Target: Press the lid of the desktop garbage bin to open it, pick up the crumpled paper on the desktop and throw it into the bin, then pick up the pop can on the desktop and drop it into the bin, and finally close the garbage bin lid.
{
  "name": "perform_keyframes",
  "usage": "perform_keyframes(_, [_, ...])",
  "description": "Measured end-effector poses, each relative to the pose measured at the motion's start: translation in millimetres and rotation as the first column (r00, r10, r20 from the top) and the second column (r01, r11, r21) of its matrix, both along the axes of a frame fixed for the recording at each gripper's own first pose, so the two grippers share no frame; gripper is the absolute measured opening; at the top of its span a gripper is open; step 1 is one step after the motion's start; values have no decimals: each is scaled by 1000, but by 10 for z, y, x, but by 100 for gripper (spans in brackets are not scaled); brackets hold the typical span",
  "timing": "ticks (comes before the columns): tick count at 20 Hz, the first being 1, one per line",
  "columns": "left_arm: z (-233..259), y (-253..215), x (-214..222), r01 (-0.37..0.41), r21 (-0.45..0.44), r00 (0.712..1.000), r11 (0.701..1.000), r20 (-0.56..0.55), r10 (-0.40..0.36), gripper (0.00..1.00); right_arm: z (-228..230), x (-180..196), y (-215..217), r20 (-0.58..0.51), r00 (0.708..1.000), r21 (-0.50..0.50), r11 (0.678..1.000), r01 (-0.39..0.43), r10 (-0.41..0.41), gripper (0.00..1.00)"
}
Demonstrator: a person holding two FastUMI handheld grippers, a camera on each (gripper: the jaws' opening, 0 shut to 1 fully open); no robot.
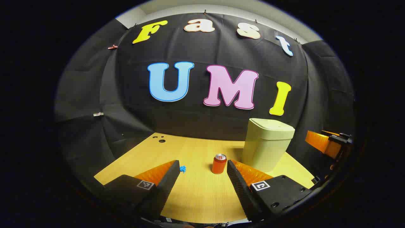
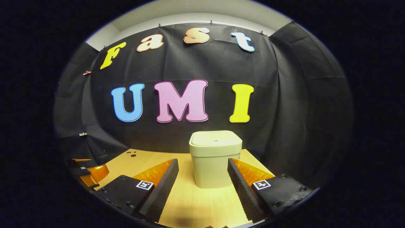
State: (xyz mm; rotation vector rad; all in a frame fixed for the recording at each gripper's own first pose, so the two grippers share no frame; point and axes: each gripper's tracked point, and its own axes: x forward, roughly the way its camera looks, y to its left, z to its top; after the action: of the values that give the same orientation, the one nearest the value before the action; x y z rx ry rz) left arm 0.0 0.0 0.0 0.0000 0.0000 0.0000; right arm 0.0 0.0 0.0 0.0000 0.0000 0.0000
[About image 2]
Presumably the wooden desktop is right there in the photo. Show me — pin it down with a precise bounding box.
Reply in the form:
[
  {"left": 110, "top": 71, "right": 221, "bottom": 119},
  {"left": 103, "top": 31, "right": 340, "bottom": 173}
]
[{"left": 94, "top": 148, "right": 276, "bottom": 228}]

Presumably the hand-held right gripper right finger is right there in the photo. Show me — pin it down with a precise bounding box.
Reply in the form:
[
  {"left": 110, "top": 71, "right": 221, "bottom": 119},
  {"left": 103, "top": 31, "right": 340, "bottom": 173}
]
[{"left": 227, "top": 158, "right": 314, "bottom": 223}]

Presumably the green desktop garbage bin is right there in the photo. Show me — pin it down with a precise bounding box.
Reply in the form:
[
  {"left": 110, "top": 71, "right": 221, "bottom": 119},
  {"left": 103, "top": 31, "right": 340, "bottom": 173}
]
[{"left": 189, "top": 130, "right": 243, "bottom": 189}]

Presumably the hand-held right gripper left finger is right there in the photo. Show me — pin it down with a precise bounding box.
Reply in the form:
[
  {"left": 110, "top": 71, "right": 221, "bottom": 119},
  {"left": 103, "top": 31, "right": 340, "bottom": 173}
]
[{"left": 94, "top": 158, "right": 179, "bottom": 223}]

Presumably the black backdrop cloth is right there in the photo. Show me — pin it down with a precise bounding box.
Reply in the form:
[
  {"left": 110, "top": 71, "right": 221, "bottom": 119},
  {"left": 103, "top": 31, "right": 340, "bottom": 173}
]
[{"left": 53, "top": 22, "right": 353, "bottom": 190}]

